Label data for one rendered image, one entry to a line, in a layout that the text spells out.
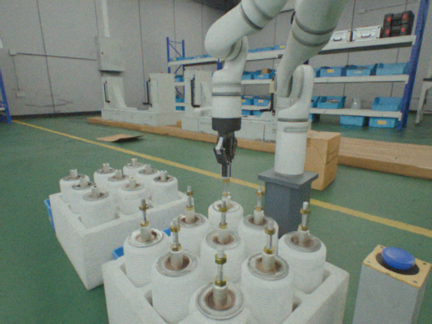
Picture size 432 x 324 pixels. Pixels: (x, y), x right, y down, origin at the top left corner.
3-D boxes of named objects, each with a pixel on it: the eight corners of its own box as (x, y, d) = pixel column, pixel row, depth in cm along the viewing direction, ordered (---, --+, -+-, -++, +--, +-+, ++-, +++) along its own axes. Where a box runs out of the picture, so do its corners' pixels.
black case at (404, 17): (386, 31, 422) (388, 19, 417) (413, 27, 399) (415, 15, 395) (381, 26, 391) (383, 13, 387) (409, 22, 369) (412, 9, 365)
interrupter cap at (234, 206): (243, 212, 69) (243, 210, 69) (215, 215, 68) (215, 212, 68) (235, 200, 76) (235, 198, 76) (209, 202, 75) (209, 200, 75)
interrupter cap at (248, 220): (252, 233, 59) (253, 231, 59) (236, 219, 66) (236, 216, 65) (280, 227, 62) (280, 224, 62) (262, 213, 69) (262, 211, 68)
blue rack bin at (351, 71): (353, 78, 472) (355, 65, 467) (377, 77, 448) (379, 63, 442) (344, 76, 437) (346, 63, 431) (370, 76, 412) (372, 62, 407)
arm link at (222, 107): (206, 114, 72) (206, 91, 71) (245, 116, 69) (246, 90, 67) (191, 117, 64) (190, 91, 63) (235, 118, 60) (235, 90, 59)
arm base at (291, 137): (281, 168, 91) (285, 118, 87) (308, 173, 85) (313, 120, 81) (268, 173, 84) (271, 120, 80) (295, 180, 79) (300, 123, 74)
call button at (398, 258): (384, 254, 41) (387, 242, 41) (415, 266, 38) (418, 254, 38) (376, 265, 39) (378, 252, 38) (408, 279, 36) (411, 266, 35)
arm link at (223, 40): (196, 37, 61) (233, -12, 51) (223, 42, 67) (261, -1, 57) (206, 63, 60) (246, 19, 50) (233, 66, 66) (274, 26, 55)
